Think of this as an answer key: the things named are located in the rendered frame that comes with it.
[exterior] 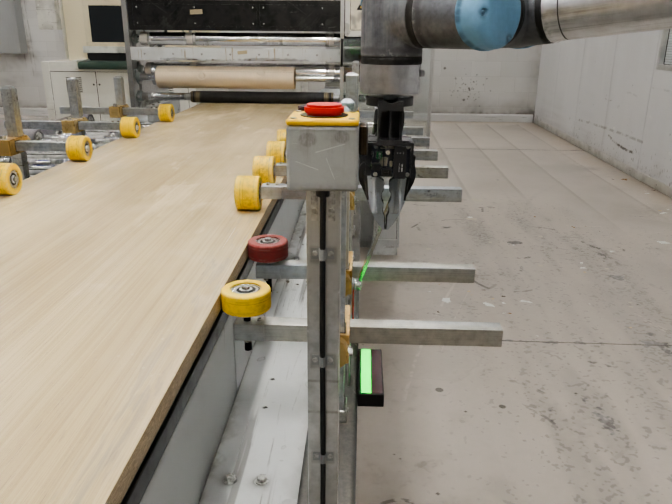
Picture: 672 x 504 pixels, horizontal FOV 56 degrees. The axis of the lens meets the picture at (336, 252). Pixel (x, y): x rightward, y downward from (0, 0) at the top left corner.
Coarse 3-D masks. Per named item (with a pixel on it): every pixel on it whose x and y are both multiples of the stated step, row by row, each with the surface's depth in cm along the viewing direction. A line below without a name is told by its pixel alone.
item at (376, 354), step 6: (372, 354) 124; (378, 354) 124; (372, 360) 122; (378, 360) 122; (372, 366) 120; (378, 366) 120; (372, 372) 118; (378, 372) 118; (372, 378) 116; (378, 378) 116; (372, 384) 114; (378, 384) 114; (372, 390) 112; (378, 390) 112
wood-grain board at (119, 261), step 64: (192, 128) 273; (256, 128) 275; (64, 192) 164; (128, 192) 165; (192, 192) 165; (0, 256) 117; (64, 256) 118; (128, 256) 118; (192, 256) 118; (0, 320) 92; (64, 320) 92; (128, 320) 92; (192, 320) 92; (0, 384) 75; (64, 384) 75; (128, 384) 75; (0, 448) 64; (64, 448) 64; (128, 448) 64
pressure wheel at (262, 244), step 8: (248, 240) 126; (256, 240) 126; (264, 240) 126; (272, 240) 126; (280, 240) 126; (248, 248) 125; (256, 248) 123; (264, 248) 122; (272, 248) 122; (280, 248) 123; (248, 256) 126; (256, 256) 123; (264, 256) 123; (272, 256) 123; (280, 256) 124
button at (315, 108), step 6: (312, 102) 64; (318, 102) 64; (324, 102) 64; (330, 102) 64; (306, 108) 62; (312, 108) 61; (318, 108) 61; (324, 108) 61; (330, 108) 61; (336, 108) 61; (342, 108) 62; (312, 114) 62; (318, 114) 61; (324, 114) 61; (330, 114) 61; (336, 114) 62
